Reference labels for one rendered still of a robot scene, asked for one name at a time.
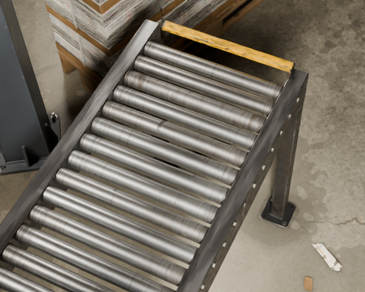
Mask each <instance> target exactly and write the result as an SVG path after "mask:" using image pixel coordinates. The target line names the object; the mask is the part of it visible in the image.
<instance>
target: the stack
mask: <svg viewBox="0 0 365 292"><path fill-rule="evenodd" d="M44 1H45V3H46V4H47V5H48V7H50V8H51V9H53V10H54V11H55V12H57V13H58V14H59V15H61V16H62V17H64V18H65V19H67V20H68V21H70V22H71V23H72V24H73V25H75V27H76V29H77V27H78V28H79V29H80V30H82V31H83V32H85V33H86V34H87V35H88V36H90V37H91V38H93V39H94V40H95V41H97V42H98V43H100V44H101V45H103V46H104V47H105V48H107V49H108V50H109V52H110V49H112V48H113V47H114V46H115V45H116V44H118V43H119V42H120V41H121V40H123V39H124V38H125V37H127V36H128V35H129V34H131V33H132V32H133V31H134V30H135V29H137V28H138V27H139V26H140V25H142V23H143V22H144V21H145V19H147V20H149V19H150V18H151V17H152V16H154V15H155V14H157V13H158V12H159V11H160V9H162V10H164V8H166V7H167V6H169V5H170V4H171V3H172V2H174V1H175V0H121V1H120V2H118V3H117V4H116V5H114V6H113V7H111V8H110V9H108V10H107V11H106V12H104V13H103V14H99V12H97V11H95V10H94V9H93V8H91V7H90V6H89V5H87V4H86V3H84V2H83V1H82V0H44ZM226 1H228V0H185V1H184V2H183V3H181V4H180V5H178V6H177V7H176V8H175V9H173V10H172V11H171V12H169V13H168V14H167V15H166V16H164V17H162V18H161V19H159V20H158V21H157V22H156V23H159V26H160V40H161V45H165V46H168V47H169V46H171V45H172V44H173V43H175V41H177V40H178V39H179V38H181V36H179V35H176V34H172V33H170V32H167V31H164V30H162V25H163V23H164V22H165V21H166V20H167V21H170V22H172V23H176V24H179V25H182V26H184V27H188V28H191V29H192V28H193V27H194V26H196V25H197V24H198V23H200V22H201V21H202V20H203V19H205V18H206V17H207V16H208V15H210V14H211V12H214V11H215V10H216V9H217V8H219V7H220V6H221V5H223V4H224V3H225V2H226ZM246 1H247V0H236V1H235V2H234V3H233V4H231V5H230V6H229V7H227V8H226V9H225V10H223V11H222V12H221V13H220V14H219V15H217V16H216V17H215V18H214V19H212V20H210V21H209V22H208V23H207V24H206V25H204V26H203V27H202V28H201V29H199V30H198V31H200V32H203V33H205V34H209V35H212V36H214V37H217V38H218V37H220V36H221V35H222V34H223V33H224V32H226V31H227V30H228V29H230V28H231V27H232V26H233V25H235V24H236V23H237V22H238V21H239V20H241V19H242V18H244V17H245V16H246V15H247V14H248V13H250V12H251V11H252V10H253V9H254V8H256V7H257V6H258V5H259V4H261V3H262V2H263V1H265V0H253V1H252V2H250V3H249V4H248V5H247V6H245V7H244V8H243V9H242V10H240V11H239V12H238V13H237V14H236V15H234V16H233V17H231V18H230V19H229V20H228V21H227V22H225V23H224V24H222V23H223V19H224V18H225V17H227V16H228V15H229V14H230V13H232V12H233V11H234V10H235V9H237V8H238V7H239V6H240V5H241V4H243V3H244V2H246ZM49 14H50V13H49ZM49 17H51V21H50V22H51V24H52V29H53V31H54V35H55V38H56V42H57V43H58V44H59V45H60V46H61V47H62V48H64V49H65V50H66V51H67V52H69V53H70V54H71V55H73V56H74V57H75V58H77V59H78V60H79V61H81V62H82V63H83V65H84V66H87V67H88V68H90V69H91V70H92V71H93V72H94V73H95V74H97V75H98V76H99V77H100V78H102V79H104V77H105V76H106V74H107V73H108V71H109V70H110V69H111V67H112V66H113V65H114V63H115V62H116V60H117V59H118V57H119V56H120V55H121V53H122V52H123V51H124V49H125V47H126V46H127V45H126V46H124V47H123V48H122V49H121V50H119V51H118V52H117V53H115V54H114V55H113V56H112V57H109V56H107V55H106V54H105V53H103V52H102V51H101V50H100V49H98V48H96V47H95V46H94V45H92V44H91V43H90V42H88V41H87V40H86V39H85V38H83V37H81V36H80V35H79V34H77V33H76V32H75V31H73V30H72V29H70V28H69V27H68V26H67V25H65V24H64V23H62V22H61V21H60V20H59V19H57V18H55V17H54V16H53V15H52V14H50V16H49ZM194 42H195V41H193V40H191V39H187V40H186V41H185V42H183V43H182V44H181V45H180V46H178V47H177V48H176V49H177V50H179V51H184V50H185V49H186V48H187V47H189V46H190V45H191V44H193V43H194ZM207 46H208V45H205V44H203V43H200V42H197V45H196V46H195V47H194V48H193V49H191V50H190V51H189V52H188V54H191V55H194V56H196V55H197V54H199V53H200V52H201V51H202V50H203V49H205V48H206V47H207ZM58 53H59V58H60V61H61V65H62V68H63V72H64V73H66V74H69V73H70V72H71V71H72V70H74V69H75V68H77V69H78V70H79V73H80V76H81V81H82V87H83V88H84V89H86V90H87V91H88V92H89V93H91V94H93V93H94V91H95V90H96V89H97V87H98V86H99V84H100V82H99V81H98V80H97V79H95V78H94V77H92V76H91V75H90V74H89V73H88V72H86V71H85V70H84V69H83V68H81V67H80V66H79V65H77V64H76V63H75V62H73V61H72V60H71V59H70V58H68V57H67V56H66V55H65V54H63V53H62V52H61V51H59V50H58Z"/></svg>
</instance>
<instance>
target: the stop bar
mask: <svg viewBox="0 0 365 292"><path fill-rule="evenodd" d="M162 30H164V31H167V32H170V33H172V34H176V35H179V36H181V37H184V38H188V39H191V40H193V41H197V42H200V43H203V44H205V45H209V46H212V47H214V48H217V49H221V50H224V51H226V52H230V53H233V54H236V55H238V56H242V57H245V58H247V59H250V60H254V61H256V62H259V63H262V64H265V65H268V66H271V67H274V68H277V69H280V70H283V71H286V72H289V73H292V72H293V70H294V68H295V63H293V62H290V61H287V60H284V59H281V58H278V57H275V56H272V55H270V54H266V53H263V52H260V51H257V50H254V49H251V48H248V47H245V46H242V45H239V44H236V43H233V42H230V41H226V40H224V39H221V38H217V37H215V36H212V35H209V34H205V33H203V32H200V31H197V30H193V29H191V28H188V27H184V26H182V25H179V24H176V23H172V22H170V21H167V20H166V21H165V22H164V23H163V25H162Z"/></svg>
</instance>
